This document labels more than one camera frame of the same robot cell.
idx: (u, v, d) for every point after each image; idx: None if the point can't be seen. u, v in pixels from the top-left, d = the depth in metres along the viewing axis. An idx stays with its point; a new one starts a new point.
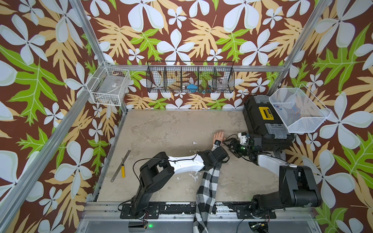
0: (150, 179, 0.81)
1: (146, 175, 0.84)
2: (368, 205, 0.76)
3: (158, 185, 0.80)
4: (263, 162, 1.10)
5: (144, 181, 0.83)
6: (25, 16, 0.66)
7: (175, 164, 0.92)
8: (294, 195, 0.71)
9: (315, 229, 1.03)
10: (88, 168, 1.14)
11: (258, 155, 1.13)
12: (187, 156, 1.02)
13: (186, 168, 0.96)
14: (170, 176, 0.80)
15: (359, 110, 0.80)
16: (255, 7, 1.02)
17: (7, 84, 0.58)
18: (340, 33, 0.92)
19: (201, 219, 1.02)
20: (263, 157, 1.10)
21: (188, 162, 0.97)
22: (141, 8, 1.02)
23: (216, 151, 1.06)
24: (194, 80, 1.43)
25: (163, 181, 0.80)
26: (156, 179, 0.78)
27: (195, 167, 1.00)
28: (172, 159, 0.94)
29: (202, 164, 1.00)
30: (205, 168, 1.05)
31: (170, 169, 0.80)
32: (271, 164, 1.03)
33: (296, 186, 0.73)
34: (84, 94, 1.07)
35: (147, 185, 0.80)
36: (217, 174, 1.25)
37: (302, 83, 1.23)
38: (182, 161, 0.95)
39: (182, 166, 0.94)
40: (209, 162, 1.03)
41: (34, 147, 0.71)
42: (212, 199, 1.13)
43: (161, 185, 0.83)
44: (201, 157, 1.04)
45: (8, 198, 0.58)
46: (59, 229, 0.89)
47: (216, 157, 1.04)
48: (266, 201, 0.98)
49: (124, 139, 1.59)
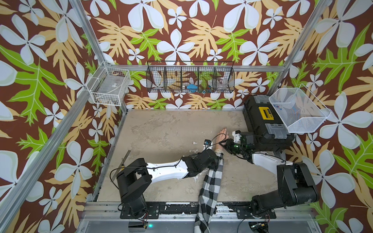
0: (126, 189, 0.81)
1: (122, 185, 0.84)
2: (368, 205, 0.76)
3: (132, 195, 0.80)
4: (259, 161, 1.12)
5: (119, 191, 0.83)
6: (25, 16, 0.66)
7: (154, 172, 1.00)
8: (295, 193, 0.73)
9: (315, 229, 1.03)
10: (88, 168, 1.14)
11: (253, 155, 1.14)
12: (170, 163, 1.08)
13: (167, 175, 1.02)
14: (147, 185, 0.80)
15: (360, 110, 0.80)
16: (255, 7, 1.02)
17: (7, 84, 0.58)
18: (340, 33, 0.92)
19: (203, 218, 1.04)
20: (259, 156, 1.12)
21: (170, 169, 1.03)
22: (141, 8, 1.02)
23: (201, 157, 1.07)
24: (194, 80, 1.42)
25: (140, 191, 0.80)
26: (130, 189, 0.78)
27: (178, 174, 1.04)
28: (150, 167, 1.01)
29: (185, 172, 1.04)
30: (190, 174, 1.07)
31: (147, 178, 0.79)
32: (267, 163, 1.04)
33: (295, 185, 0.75)
34: (84, 94, 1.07)
35: (122, 194, 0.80)
36: (220, 176, 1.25)
37: (302, 83, 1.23)
38: (162, 169, 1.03)
39: (162, 173, 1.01)
40: (194, 169, 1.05)
41: (34, 147, 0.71)
42: (213, 200, 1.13)
43: (138, 195, 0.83)
44: (186, 163, 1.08)
45: (8, 198, 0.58)
46: (59, 229, 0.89)
47: (201, 161, 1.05)
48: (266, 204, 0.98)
49: (124, 139, 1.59)
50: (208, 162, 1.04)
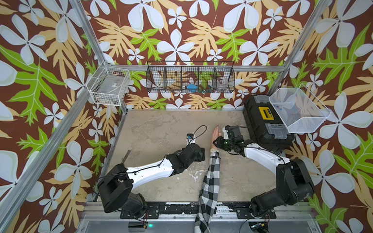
0: (108, 197, 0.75)
1: (104, 194, 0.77)
2: (368, 205, 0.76)
3: (116, 203, 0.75)
4: (251, 154, 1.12)
5: (102, 201, 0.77)
6: (25, 16, 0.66)
7: (135, 175, 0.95)
8: (296, 192, 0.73)
9: (315, 229, 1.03)
10: (88, 168, 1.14)
11: (245, 148, 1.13)
12: (153, 164, 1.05)
13: (151, 175, 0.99)
14: (129, 191, 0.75)
15: (360, 110, 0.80)
16: (255, 7, 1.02)
17: (7, 84, 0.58)
18: (340, 33, 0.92)
19: (203, 218, 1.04)
20: (251, 150, 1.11)
21: (154, 170, 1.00)
22: (141, 8, 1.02)
23: (185, 151, 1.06)
24: (194, 80, 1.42)
25: (123, 197, 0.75)
26: (113, 196, 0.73)
27: (163, 173, 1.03)
28: (131, 171, 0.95)
29: (170, 170, 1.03)
30: (176, 171, 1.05)
31: (129, 183, 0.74)
32: (262, 158, 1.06)
33: (296, 185, 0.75)
34: (84, 94, 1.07)
35: (106, 204, 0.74)
36: (218, 175, 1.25)
37: (302, 83, 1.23)
38: (144, 171, 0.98)
39: (144, 176, 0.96)
40: (180, 165, 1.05)
41: (34, 147, 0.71)
42: (213, 201, 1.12)
43: (122, 202, 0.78)
44: (170, 160, 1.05)
45: (8, 198, 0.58)
46: (59, 229, 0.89)
47: (186, 156, 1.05)
48: (267, 204, 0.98)
49: (124, 139, 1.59)
50: (192, 156, 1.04)
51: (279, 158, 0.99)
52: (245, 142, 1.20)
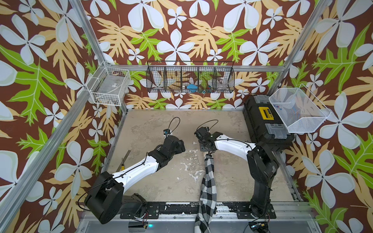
0: (100, 207, 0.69)
1: (94, 207, 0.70)
2: (368, 205, 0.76)
3: (111, 209, 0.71)
4: (223, 146, 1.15)
5: (94, 214, 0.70)
6: (25, 16, 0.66)
7: (123, 178, 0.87)
8: (265, 172, 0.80)
9: (315, 229, 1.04)
10: (88, 168, 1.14)
11: (216, 142, 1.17)
12: (137, 163, 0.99)
13: (139, 174, 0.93)
14: (121, 193, 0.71)
15: (359, 110, 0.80)
16: (255, 7, 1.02)
17: (7, 84, 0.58)
18: (340, 33, 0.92)
19: (203, 219, 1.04)
20: (222, 142, 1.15)
21: (140, 169, 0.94)
22: (141, 8, 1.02)
23: (165, 143, 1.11)
24: (194, 80, 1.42)
25: (116, 203, 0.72)
26: (106, 204, 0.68)
27: (149, 169, 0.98)
28: (117, 175, 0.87)
29: (155, 164, 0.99)
30: (161, 165, 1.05)
31: (119, 187, 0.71)
32: (232, 149, 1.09)
33: (264, 165, 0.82)
34: (84, 94, 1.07)
35: (99, 215, 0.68)
36: (212, 176, 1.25)
37: (302, 83, 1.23)
38: (131, 172, 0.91)
39: (132, 176, 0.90)
40: (164, 158, 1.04)
41: (34, 147, 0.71)
42: (213, 201, 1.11)
43: (116, 208, 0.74)
44: (153, 156, 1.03)
45: (8, 198, 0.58)
46: (59, 229, 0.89)
47: (167, 148, 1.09)
48: (261, 199, 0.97)
49: (124, 139, 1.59)
50: (173, 147, 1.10)
51: (246, 145, 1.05)
52: (213, 136, 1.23)
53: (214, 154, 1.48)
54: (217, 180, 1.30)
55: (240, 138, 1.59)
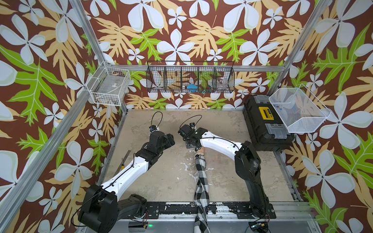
0: (96, 218, 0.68)
1: (91, 220, 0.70)
2: (368, 205, 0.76)
3: (108, 218, 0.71)
4: (209, 144, 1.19)
5: (92, 227, 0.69)
6: (25, 16, 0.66)
7: (114, 186, 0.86)
8: (250, 170, 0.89)
9: (315, 229, 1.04)
10: (88, 168, 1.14)
11: (201, 140, 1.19)
12: (126, 168, 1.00)
13: (128, 179, 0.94)
14: (115, 201, 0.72)
15: (359, 110, 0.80)
16: (255, 7, 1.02)
17: (7, 84, 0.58)
18: (340, 33, 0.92)
19: (203, 218, 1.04)
20: (207, 140, 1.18)
21: (129, 172, 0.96)
22: (141, 8, 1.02)
23: (151, 141, 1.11)
24: (194, 80, 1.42)
25: (112, 210, 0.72)
26: (102, 214, 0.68)
27: (140, 170, 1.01)
28: (108, 185, 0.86)
29: (144, 163, 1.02)
30: (151, 162, 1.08)
31: (112, 195, 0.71)
32: (218, 146, 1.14)
33: (248, 164, 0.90)
34: (84, 94, 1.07)
35: (98, 226, 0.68)
36: (204, 175, 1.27)
37: (302, 83, 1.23)
38: (121, 177, 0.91)
39: (123, 181, 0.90)
40: (153, 155, 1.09)
41: (34, 147, 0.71)
42: (202, 198, 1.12)
43: (113, 216, 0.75)
44: (141, 157, 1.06)
45: (8, 198, 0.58)
46: (59, 229, 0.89)
47: (154, 145, 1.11)
48: (258, 199, 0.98)
49: (125, 139, 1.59)
50: (159, 142, 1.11)
51: (233, 145, 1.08)
52: (198, 132, 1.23)
53: (213, 154, 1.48)
54: (217, 180, 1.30)
55: (241, 138, 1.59)
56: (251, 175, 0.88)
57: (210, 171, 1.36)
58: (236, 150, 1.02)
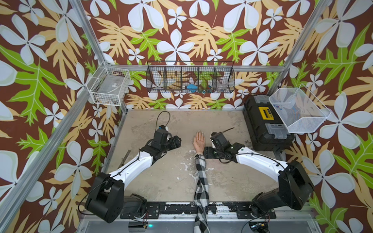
0: (104, 207, 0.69)
1: (97, 208, 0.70)
2: (368, 205, 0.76)
3: (115, 207, 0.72)
4: (245, 161, 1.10)
5: (99, 216, 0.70)
6: (25, 16, 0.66)
7: (121, 175, 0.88)
8: (300, 197, 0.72)
9: (315, 229, 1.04)
10: (88, 168, 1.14)
11: (238, 156, 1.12)
12: (131, 160, 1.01)
13: (135, 171, 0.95)
14: (123, 189, 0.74)
15: (359, 110, 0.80)
16: (255, 7, 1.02)
17: (7, 84, 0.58)
18: (340, 33, 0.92)
19: (203, 218, 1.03)
20: (244, 157, 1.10)
21: (135, 164, 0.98)
22: (141, 8, 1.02)
23: (156, 138, 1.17)
24: (194, 80, 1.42)
25: (119, 199, 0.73)
26: (110, 202, 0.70)
27: (144, 163, 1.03)
28: (115, 174, 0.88)
29: (150, 157, 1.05)
30: (155, 158, 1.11)
31: (120, 183, 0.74)
32: (257, 165, 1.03)
33: (298, 189, 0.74)
34: (84, 94, 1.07)
35: (105, 214, 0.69)
36: (204, 175, 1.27)
37: (302, 83, 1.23)
38: (127, 168, 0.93)
39: (130, 172, 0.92)
40: (157, 150, 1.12)
41: (34, 147, 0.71)
42: (203, 198, 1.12)
43: (120, 205, 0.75)
44: (146, 151, 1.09)
45: (8, 198, 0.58)
46: (59, 229, 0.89)
47: (158, 142, 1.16)
48: (268, 206, 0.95)
49: (124, 139, 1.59)
50: (162, 140, 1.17)
51: (276, 163, 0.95)
52: (234, 147, 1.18)
53: None
54: (217, 180, 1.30)
55: (241, 139, 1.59)
56: (298, 204, 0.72)
57: (210, 171, 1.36)
58: (280, 171, 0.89)
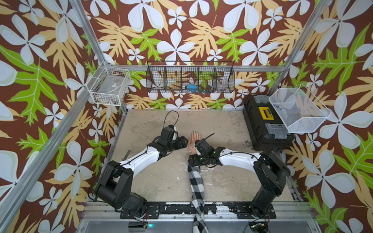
0: (112, 193, 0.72)
1: (106, 195, 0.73)
2: (368, 205, 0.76)
3: (123, 194, 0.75)
4: (228, 161, 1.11)
5: (107, 201, 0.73)
6: (25, 16, 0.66)
7: (130, 165, 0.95)
8: (278, 182, 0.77)
9: (315, 229, 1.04)
10: (88, 168, 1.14)
11: (220, 158, 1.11)
12: (140, 152, 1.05)
13: (143, 162, 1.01)
14: (131, 177, 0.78)
15: (359, 110, 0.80)
16: (255, 7, 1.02)
17: (7, 84, 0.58)
18: (340, 33, 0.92)
19: (200, 218, 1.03)
20: (226, 158, 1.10)
21: (143, 157, 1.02)
22: (141, 8, 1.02)
23: (162, 135, 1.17)
24: (194, 80, 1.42)
25: (127, 187, 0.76)
26: (119, 189, 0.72)
27: (151, 157, 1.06)
28: (125, 162, 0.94)
29: (157, 151, 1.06)
30: (161, 154, 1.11)
31: (129, 171, 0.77)
32: (238, 162, 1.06)
33: (273, 174, 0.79)
34: (84, 94, 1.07)
35: (113, 201, 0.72)
36: (197, 174, 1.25)
37: (302, 83, 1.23)
38: (137, 158, 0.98)
39: (138, 163, 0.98)
40: (163, 146, 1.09)
41: (34, 147, 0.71)
42: (194, 200, 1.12)
43: (127, 192, 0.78)
44: (153, 145, 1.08)
45: (8, 198, 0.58)
46: (59, 229, 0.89)
47: (165, 138, 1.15)
48: (264, 202, 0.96)
49: (124, 139, 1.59)
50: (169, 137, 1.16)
51: (251, 156, 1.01)
52: (216, 151, 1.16)
53: None
54: (217, 180, 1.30)
55: (241, 139, 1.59)
56: (278, 188, 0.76)
57: (210, 171, 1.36)
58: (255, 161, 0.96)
